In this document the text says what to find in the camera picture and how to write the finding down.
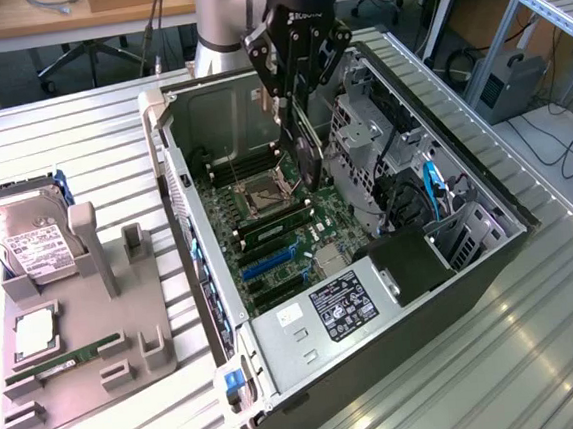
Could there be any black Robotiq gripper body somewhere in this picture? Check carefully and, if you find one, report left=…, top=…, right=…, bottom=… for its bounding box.
left=266, top=0, right=352, bottom=85

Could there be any green graphics card black fan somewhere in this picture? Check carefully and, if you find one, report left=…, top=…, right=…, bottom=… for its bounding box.
left=270, top=88, right=329, bottom=195

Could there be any silver drive cage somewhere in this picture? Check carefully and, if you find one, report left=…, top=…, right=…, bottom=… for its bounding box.
left=320, top=44, right=444, bottom=236

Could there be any steel socket cover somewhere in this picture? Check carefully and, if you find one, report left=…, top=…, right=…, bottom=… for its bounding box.
left=271, top=145, right=303, bottom=187

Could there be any CPU socket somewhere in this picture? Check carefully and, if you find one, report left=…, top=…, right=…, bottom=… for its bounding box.
left=240, top=171, right=292, bottom=217

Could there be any green Dell motherboard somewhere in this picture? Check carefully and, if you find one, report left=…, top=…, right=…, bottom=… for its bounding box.
left=193, top=134, right=381, bottom=323

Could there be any black office chair base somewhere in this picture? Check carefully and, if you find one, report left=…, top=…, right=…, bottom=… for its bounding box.
left=33, top=33, right=152, bottom=96

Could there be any labelled green RAM stick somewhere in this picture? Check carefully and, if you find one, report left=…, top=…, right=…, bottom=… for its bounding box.
left=239, top=210, right=317, bottom=250

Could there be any black expansion slot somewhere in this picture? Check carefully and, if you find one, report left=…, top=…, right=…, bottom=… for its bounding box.
left=248, top=272, right=309, bottom=303
left=235, top=241, right=295, bottom=271
left=251, top=286, right=301, bottom=315

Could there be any blue expansion slot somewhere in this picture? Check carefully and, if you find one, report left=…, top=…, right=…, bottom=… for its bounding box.
left=240, top=250, right=299, bottom=282

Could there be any silver chipset heatsink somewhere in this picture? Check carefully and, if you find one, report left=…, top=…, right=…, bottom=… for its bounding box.
left=314, top=245, right=349, bottom=279

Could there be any silver perforated disk bay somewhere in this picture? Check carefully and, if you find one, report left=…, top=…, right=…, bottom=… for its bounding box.
left=423, top=196, right=531, bottom=276

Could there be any silver hard disk drive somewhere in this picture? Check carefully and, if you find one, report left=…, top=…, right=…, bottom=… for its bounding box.
left=0, top=184, right=91, bottom=291

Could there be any silver power supply unit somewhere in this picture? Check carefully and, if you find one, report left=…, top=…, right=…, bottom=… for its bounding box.
left=243, top=253, right=413, bottom=398

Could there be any grey plastic parts rack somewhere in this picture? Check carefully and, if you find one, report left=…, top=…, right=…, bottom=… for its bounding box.
left=0, top=194, right=186, bottom=429

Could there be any open dark PC case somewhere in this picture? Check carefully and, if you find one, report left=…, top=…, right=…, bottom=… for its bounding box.
left=133, top=25, right=560, bottom=429

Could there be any blue case latch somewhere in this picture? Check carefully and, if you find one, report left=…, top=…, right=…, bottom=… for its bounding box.
left=221, top=370, right=247, bottom=398

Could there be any silver CPU chip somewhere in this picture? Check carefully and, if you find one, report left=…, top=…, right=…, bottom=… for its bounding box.
left=11, top=308, right=62, bottom=361

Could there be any black coiled cable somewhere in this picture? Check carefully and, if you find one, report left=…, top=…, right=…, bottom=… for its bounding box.
left=441, top=46, right=478, bottom=86

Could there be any black wire bundle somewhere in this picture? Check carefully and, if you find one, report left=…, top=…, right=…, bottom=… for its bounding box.
left=368, top=165, right=432, bottom=236

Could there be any blue SATA wire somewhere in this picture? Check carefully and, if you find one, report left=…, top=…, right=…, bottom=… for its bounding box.
left=419, top=158, right=450, bottom=224

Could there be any grey box with handle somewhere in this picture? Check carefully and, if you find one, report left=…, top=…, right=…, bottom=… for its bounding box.
left=462, top=47, right=554, bottom=128

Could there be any grey network cable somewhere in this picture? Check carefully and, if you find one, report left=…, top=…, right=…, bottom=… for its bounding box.
left=25, top=0, right=83, bottom=18

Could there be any blue disk carrier bracket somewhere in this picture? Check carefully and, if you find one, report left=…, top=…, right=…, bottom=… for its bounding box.
left=0, top=165, right=78, bottom=234

